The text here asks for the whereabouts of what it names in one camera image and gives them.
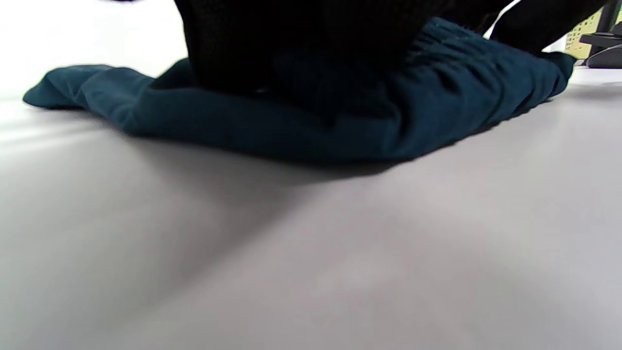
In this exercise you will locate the person's left hand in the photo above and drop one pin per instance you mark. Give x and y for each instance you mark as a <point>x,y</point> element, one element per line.
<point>291,43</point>

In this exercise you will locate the yellow perforated panel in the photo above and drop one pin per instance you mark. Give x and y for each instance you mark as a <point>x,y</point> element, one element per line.
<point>580,36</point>

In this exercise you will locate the black stand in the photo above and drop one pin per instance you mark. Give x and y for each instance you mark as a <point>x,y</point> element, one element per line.
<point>607,56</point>

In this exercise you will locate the dark teal shorts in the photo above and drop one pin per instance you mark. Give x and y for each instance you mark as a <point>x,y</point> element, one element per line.
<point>291,131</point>

